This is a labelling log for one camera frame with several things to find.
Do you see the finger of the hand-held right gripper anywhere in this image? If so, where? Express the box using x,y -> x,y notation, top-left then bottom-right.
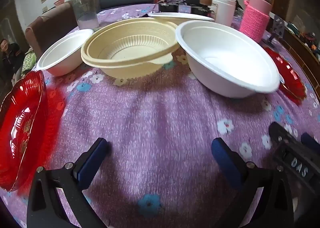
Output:
268,121 -> 294,148
301,132 -> 320,155

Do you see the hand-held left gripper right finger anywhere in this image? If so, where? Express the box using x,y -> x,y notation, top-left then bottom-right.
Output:
211,137 -> 294,228

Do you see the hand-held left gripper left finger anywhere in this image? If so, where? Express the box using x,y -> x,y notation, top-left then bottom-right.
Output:
26,137 -> 110,228

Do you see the red glass plate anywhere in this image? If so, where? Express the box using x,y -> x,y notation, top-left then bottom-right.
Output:
264,47 -> 307,106
0,70 -> 49,192

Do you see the large white bowl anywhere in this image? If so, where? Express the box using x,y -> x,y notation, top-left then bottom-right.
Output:
175,20 -> 280,99

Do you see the purple floral tablecloth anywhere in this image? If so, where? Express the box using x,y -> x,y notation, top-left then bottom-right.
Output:
0,3 -> 320,228

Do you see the wooden sideboard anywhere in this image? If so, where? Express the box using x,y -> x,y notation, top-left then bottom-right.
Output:
284,24 -> 320,89

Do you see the beige plastic bowl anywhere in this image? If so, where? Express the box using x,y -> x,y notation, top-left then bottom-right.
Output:
84,19 -> 180,63
80,17 -> 181,80

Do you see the small white bowl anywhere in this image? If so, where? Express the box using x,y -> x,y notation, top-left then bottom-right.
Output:
148,12 -> 215,26
36,29 -> 94,77

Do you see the bottle with pink knit sleeve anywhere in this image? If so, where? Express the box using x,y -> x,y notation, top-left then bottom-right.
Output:
239,0 -> 273,43

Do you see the white plastic jar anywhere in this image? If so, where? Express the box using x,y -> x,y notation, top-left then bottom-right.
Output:
209,0 -> 237,27

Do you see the brown armchair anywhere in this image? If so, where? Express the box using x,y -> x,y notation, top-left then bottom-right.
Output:
25,2 -> 78,61

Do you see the dark jar with cork lid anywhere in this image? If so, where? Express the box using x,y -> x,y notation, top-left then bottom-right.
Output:
199,0 -> 218,19

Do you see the clear bottle with green cap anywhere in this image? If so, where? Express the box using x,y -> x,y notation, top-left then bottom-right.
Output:
67,0 -> 100,30

